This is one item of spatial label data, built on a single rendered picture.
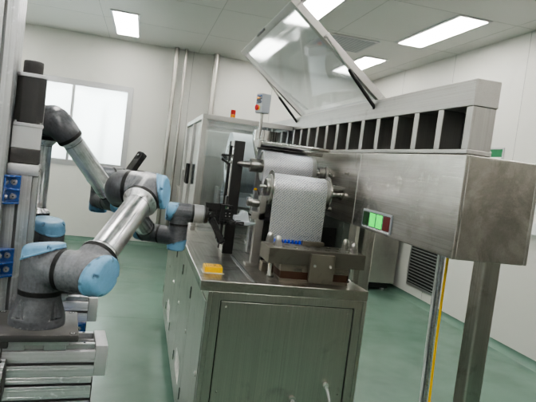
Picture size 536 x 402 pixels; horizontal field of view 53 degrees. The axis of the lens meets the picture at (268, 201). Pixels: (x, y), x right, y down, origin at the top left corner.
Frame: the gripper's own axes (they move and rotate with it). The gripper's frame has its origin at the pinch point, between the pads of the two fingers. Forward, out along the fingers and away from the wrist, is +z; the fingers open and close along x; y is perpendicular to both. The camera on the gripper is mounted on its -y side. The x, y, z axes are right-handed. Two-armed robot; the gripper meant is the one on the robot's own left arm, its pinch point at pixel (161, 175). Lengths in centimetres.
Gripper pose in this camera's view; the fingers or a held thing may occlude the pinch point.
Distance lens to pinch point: 250.7
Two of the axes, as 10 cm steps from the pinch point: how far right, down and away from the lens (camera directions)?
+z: 6.8, 0.4, 7.3
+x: 7.0, 2.7, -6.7
